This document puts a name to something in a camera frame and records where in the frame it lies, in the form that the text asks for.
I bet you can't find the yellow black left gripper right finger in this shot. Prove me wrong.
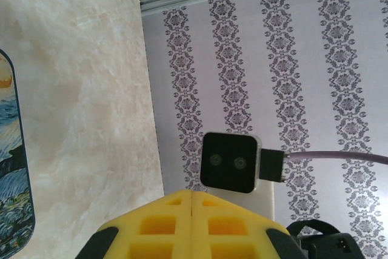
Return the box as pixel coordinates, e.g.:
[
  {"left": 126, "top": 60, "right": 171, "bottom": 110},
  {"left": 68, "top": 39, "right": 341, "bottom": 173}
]
[{"left": 191, "top": 191, "right": 307, "bottom": 259}]

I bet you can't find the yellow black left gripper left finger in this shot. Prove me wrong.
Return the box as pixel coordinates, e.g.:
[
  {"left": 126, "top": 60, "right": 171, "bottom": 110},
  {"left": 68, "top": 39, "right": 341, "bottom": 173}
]
[{"left": 77, "top": 189, "right": 193, "bottom": 259}]

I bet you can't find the starry night print box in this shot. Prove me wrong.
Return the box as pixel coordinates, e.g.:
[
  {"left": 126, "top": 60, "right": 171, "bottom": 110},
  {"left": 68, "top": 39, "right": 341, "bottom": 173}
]
[{"left": 0, "top": 48, "right": 37, "bottom": 251}]

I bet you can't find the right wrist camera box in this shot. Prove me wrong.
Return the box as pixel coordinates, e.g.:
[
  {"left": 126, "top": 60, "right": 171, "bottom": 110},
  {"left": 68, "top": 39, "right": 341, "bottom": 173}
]
[{"left": 199, "top": 131, "right": 286, "bottom": 221}]

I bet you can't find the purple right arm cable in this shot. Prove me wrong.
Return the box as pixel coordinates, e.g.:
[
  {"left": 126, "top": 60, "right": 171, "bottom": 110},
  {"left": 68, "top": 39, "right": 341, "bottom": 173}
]
[{"left": 284, "top": 149, "right": 388, "bottom": 166}]

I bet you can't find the aluminium right side rail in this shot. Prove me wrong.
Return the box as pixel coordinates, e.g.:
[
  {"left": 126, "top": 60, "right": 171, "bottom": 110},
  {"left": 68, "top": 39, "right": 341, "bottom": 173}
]
[{"left": 139, "top": 5, "right": 167, "bottom": 197}]

